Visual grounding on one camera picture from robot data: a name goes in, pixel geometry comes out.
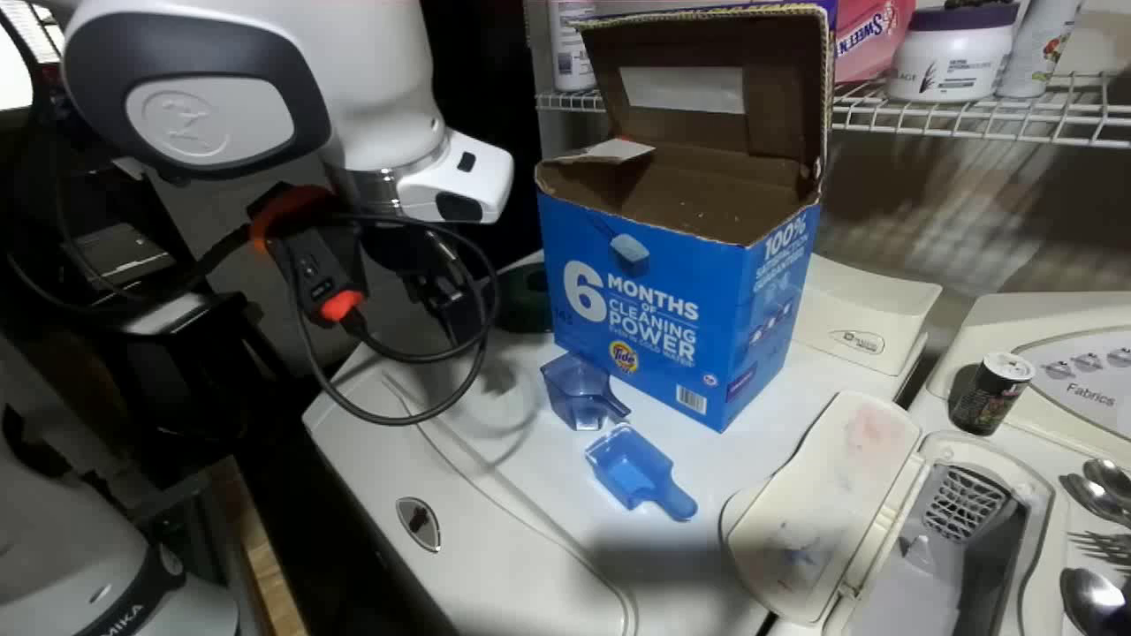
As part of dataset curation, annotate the white wire shelf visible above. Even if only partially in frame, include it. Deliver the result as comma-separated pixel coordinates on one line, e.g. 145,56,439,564
534,76,1131,153

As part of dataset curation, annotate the dark green round disc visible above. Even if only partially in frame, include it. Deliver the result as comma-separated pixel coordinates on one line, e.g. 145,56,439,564
493,252,558,336

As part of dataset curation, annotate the blue cardboard detergent box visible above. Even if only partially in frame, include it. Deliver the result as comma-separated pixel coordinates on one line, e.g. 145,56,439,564
534,5,837,434

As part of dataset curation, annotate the flat black device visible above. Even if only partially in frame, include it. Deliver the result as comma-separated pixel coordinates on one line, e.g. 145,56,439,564
64,223,177,298

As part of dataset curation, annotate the dark glass jar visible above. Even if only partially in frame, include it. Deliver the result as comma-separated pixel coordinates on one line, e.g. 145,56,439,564
943,349,1041,440

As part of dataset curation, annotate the pink cardboard box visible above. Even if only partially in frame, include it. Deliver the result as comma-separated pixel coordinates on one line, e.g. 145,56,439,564
828,0,919,87

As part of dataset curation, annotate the cream dryer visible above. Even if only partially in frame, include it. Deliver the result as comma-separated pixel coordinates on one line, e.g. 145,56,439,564
719,291,1131,636

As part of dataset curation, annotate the orange cable strap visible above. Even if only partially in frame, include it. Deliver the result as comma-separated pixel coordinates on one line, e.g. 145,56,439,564
243,179,332,248

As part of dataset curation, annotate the white washing machine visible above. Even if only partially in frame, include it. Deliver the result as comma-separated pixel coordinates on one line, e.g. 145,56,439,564
300,252,949,636

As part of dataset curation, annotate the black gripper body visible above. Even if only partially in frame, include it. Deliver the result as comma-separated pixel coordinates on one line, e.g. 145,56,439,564
382,223,493,347

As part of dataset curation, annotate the grey lint screen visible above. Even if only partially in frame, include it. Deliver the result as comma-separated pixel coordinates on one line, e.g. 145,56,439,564
916,460,1018,544

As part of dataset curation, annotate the light blue plastic scoop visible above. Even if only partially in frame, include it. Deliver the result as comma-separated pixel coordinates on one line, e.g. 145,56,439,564
581,425,702,527

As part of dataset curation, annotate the white tub purple lid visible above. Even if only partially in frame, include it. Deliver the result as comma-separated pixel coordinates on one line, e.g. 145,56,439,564
884,0,1021,107

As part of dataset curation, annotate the metal fork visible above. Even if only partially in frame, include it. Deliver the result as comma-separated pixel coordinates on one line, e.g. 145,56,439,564
1066,527,1131,573

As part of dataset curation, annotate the black stand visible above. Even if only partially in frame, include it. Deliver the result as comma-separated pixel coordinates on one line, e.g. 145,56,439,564
0,278,296,498

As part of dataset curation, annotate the metal spoon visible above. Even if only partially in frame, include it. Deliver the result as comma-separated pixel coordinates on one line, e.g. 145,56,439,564
1077,457,1131,498
1059,561,1131,636
1059,470,1131,527

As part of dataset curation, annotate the dark blue measuring cup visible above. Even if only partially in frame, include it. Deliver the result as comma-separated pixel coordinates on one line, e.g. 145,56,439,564
539,349,634,440

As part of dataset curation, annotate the tall white bottle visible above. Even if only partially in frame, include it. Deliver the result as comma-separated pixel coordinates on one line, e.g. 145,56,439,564
994,0,1084,102

